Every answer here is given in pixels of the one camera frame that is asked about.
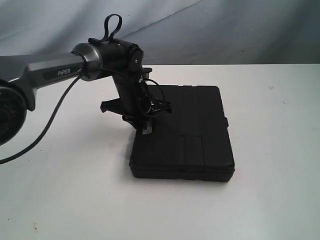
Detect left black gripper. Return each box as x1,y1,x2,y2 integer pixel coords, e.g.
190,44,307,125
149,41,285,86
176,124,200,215
100,72,172,135

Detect black plastic tool case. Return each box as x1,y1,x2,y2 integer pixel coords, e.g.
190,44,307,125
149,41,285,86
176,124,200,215
129,85,235,183

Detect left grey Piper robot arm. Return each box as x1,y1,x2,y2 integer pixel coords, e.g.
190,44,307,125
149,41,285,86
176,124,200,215
0,38,171,144

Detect white backdrop cloth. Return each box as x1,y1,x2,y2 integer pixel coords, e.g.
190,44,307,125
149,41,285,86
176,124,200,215
0,0,320,65

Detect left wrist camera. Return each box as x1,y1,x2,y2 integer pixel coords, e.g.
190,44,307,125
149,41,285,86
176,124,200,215
140,67,153,83

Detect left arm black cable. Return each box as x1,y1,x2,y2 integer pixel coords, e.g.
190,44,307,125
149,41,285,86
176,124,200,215
0,14,167,165

